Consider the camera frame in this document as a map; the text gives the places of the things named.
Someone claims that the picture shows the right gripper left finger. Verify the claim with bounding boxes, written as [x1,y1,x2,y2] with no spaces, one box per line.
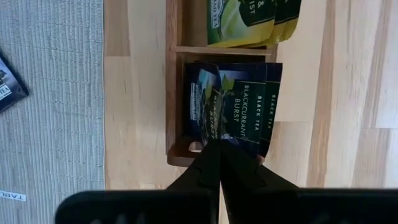
[55,139,221,224]

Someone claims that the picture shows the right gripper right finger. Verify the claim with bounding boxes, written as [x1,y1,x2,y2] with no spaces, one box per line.
[221,141,398,224]

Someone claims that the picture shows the lemon lime tea sachet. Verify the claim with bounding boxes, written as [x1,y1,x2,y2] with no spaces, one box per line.
[206,0,277,48]
[267,0,302,44]

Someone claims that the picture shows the wooden three-compartment tray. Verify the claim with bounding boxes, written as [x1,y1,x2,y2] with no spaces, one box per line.
[164,0,279,167]

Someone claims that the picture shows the grey woven placemat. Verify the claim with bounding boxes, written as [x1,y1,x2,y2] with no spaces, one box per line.
[0,0,106,224]

